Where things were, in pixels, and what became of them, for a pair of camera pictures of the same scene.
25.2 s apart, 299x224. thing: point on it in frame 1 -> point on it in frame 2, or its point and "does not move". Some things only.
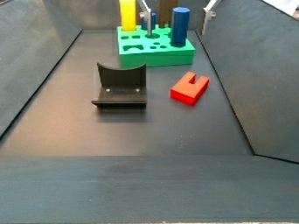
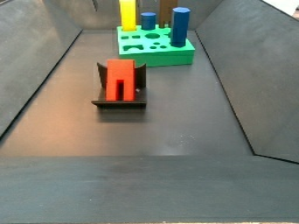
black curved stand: (123, 87) does not move
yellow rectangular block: (127, 10) does not move
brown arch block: (165, 7) does not move
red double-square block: (187, 91) -> (120, 80)
